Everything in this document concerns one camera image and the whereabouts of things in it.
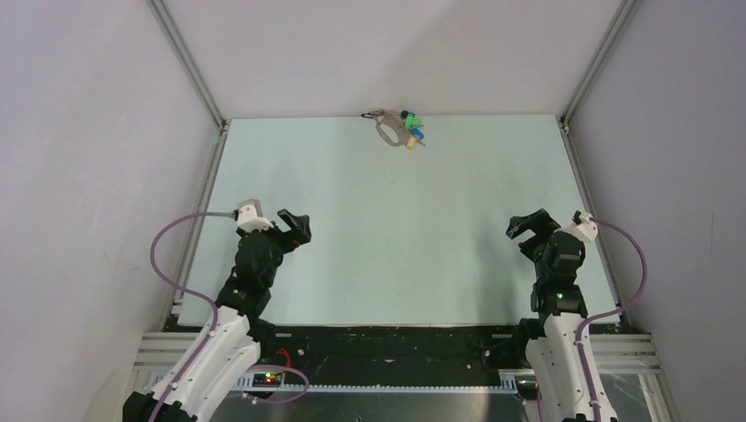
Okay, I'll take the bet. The left aluminium frame post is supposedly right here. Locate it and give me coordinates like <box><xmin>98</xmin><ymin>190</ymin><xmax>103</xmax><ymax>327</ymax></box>
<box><xmin>146</xmin><ymin>0</ymin><xmax>226</xmax><ymax>134</ymax></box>

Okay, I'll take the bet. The controller board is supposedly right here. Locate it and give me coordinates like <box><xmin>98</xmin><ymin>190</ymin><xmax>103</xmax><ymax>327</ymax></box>
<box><xmin>251</xmin><ymin>372</ymin><xmax>285</xmax><ymax>389</ymax></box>
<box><xmin>516</xmin><ymin>377</ymin><xmax>538</xmax><ymax>390</ymax></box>

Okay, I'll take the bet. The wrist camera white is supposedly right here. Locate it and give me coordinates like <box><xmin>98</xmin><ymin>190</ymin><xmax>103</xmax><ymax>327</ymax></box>
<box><xmin>234</xmin><ymin>199</ymin><xmax>274</xmax><ymax>233</ymax></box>
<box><xmin>570</xmin><ymin>210</ymin><xmax>598</xmax><ymax>244</ymax></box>

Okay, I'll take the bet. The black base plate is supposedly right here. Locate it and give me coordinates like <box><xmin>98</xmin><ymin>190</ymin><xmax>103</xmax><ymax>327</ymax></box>
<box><xmin>163</xmin><ymin>314</ymin><xmax>631</xmax><ymax>389</ymax></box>

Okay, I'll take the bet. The right controller board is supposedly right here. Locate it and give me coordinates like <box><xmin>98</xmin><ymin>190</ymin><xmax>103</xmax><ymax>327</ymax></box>
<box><xmin>516</xmin><ymin>377</ymin><xmax>538</xmax><ymax>390</ymax></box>

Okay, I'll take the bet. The left controller board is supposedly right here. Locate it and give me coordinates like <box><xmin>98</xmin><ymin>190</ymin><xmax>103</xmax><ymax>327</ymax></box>
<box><xmin>251</xmin><ymin>372</ymin><xmax>285</xmax><ymax>389</ymax></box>

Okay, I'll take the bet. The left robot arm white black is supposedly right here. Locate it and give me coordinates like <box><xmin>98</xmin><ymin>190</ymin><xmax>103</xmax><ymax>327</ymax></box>
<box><xmin>122</xmin><ymin>200</ymin><xmax>311</xmax><ymax>421</ymax></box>

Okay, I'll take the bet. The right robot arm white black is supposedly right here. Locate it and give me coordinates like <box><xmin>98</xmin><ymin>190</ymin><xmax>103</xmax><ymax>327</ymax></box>
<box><xmin>506</xmin><ymin>209</ymin><xmax>618</xmax><ymax>421</ymax></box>

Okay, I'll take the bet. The green key tag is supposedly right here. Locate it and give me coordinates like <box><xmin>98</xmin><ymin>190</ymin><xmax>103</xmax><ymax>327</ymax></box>
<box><xmin>404</xmin><ymin>116</ymin><xmax>422</xmax><ymax>130</ymax></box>

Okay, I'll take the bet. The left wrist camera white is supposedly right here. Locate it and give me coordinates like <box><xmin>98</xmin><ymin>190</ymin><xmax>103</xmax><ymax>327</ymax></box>
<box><xmin>234</xmin><ymin>199</ymin><xmax>274</xmax><ymax>233</ymax></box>

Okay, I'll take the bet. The right aluminium frame post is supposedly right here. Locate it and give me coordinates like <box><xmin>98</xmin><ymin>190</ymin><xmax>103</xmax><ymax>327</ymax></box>
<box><xmin>559</xmin><ymin>0</ymin><xmax>640</xmax><ymax>134</ymax></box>

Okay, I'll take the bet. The yellow key tag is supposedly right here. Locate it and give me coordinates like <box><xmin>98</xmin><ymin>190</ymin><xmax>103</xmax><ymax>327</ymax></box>
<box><xmin>406</xmin><ymin>136</ymin><xmax>419</xmax><ymax>150</ymax></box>

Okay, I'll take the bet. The aluminium frame post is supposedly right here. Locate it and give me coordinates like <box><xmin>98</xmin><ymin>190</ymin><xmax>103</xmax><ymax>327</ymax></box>
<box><xmin>146</xmin><ymin>0</ymin><xmax>226</xmax><ymax>134</ymax></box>
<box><xmin>559</xmin><ymin>0</ymin><xmax>640</xmax><ymax>134</ymax></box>

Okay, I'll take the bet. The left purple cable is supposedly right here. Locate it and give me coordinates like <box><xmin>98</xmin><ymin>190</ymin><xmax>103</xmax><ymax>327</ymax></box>
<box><xmin>145</xmin><ymin>212</ymin><xmax>311</xmax><ymax>422</ymax></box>

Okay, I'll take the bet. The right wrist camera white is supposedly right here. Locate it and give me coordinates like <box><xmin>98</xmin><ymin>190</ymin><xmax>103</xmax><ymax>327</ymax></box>
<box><xmin>570</xmin><ymin>210</ymin><xmax>598</xmax><ymax>244</ymax></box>

